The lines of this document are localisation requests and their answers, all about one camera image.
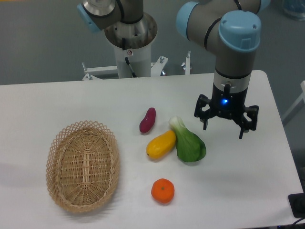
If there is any green bok choy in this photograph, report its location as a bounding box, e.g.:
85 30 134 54
169 116 206 163

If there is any orange fruit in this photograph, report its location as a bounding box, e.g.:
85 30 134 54
151 178 175 204

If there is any black cable on pedestal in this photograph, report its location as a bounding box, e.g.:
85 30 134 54
122 37 138 78

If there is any blue object top right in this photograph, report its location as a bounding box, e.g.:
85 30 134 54
282 0 305 21

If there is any white frame right edge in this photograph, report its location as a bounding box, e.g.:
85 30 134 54
281 81 305 125

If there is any oval wicker basket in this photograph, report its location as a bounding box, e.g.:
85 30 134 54
46 121 120 213

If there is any yellow mango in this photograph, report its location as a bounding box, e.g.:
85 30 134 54
146 130 176 159

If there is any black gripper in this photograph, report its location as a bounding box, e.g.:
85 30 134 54
194 85 259 139

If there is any black device at edge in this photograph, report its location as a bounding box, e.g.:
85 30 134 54
288 193 305 218

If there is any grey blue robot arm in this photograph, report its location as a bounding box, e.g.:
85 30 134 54
77 0 269 133

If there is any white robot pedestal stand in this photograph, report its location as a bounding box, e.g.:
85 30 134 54
82 47 169 81

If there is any purple sweet potato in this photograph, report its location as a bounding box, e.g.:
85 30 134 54
139 107 156 134

